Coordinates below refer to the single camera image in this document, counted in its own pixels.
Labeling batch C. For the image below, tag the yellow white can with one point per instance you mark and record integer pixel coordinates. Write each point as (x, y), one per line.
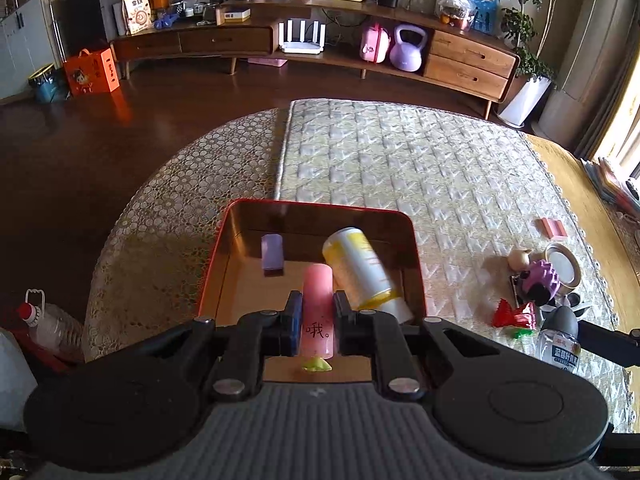
(357, 270)

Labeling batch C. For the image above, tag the red snack packet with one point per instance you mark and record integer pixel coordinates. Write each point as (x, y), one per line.
(515, 316)

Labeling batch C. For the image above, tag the white router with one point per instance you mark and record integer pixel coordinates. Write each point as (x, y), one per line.
(302, 42)

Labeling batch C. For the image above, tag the black cabinet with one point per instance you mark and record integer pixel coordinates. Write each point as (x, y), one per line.
(90, 15)

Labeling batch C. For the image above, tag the blue toy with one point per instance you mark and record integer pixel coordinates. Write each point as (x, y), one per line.
(166, 21)

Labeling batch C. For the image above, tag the yellow tablecloth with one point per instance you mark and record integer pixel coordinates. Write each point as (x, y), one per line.
(565, 170)

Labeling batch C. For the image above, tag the purple spiky toy sheep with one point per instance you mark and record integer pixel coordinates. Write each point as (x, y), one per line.
(542, 275)

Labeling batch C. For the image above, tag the wooden tv cabinet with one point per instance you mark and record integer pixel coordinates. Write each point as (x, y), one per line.
(225, 40)

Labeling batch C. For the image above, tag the purple block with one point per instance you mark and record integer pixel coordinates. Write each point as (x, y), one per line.
(272, 255)

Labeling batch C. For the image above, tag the plastic oil bottle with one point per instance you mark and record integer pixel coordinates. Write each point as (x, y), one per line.
(50, 330)

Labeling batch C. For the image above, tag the white plastic bag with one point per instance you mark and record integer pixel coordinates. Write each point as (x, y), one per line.
(12, 370)

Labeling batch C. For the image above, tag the cereal box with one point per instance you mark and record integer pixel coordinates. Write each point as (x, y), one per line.
(138, 12)

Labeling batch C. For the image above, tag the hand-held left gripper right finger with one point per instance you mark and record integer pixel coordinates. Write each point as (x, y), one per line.
(345, 330)

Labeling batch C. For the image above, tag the quilted mat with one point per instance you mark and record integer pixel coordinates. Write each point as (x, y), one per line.
(400, 160)

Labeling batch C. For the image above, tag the pink tube with green cap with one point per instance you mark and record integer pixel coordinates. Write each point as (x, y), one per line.
(317, 300)

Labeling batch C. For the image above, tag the purple kettlebell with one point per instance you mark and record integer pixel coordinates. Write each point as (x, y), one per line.
(407, 52)

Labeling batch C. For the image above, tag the stack of books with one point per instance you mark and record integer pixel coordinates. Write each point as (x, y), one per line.
(615, 190)

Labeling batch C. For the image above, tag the beige garlic bulb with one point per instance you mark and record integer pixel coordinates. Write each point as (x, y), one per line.
(519, 259)

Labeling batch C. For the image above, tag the white planter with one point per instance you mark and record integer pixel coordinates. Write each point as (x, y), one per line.
(525, 102)

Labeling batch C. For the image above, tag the blue bag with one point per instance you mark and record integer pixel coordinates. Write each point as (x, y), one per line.
(484, 15)

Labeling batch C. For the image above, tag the green leafy plant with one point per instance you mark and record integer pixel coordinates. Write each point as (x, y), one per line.
(520, 25)

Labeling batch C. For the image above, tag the clear bottle with grey cap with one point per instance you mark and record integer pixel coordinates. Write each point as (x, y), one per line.
(557, 355)

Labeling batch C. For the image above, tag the blue bucket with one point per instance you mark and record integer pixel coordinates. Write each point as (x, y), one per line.
(47, 87)

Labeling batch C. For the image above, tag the pink ridged soap dish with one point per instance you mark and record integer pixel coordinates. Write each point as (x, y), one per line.
(552, 228)

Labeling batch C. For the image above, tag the red tin box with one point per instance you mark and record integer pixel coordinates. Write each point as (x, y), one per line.
(320, 220)

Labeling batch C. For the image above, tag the lace tablecloth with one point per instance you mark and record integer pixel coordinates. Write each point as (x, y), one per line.
(175, 185)

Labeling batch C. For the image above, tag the orange gift box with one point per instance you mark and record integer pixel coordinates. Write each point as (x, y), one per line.
(92, 75)

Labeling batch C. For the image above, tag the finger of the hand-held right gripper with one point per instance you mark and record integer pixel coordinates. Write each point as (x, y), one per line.
(577, 304)
(607, 342)

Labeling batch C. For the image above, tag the curtain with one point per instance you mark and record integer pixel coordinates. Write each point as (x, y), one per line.
(585, 60)

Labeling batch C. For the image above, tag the green wrapper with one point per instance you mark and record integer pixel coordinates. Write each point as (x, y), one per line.
(521, 334)

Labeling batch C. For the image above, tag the plastic bag of fruit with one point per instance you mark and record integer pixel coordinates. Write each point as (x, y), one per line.
(452, 5)

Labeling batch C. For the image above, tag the round tape roll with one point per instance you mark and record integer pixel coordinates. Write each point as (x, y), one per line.
(562, 265)

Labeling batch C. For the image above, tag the pink toy case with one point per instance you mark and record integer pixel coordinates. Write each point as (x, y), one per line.
(375, 44)

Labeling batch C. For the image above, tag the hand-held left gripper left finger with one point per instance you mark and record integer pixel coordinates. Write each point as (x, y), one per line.
(295, 322)

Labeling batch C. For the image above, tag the white cabinet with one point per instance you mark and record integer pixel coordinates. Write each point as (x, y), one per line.
(25, 45)

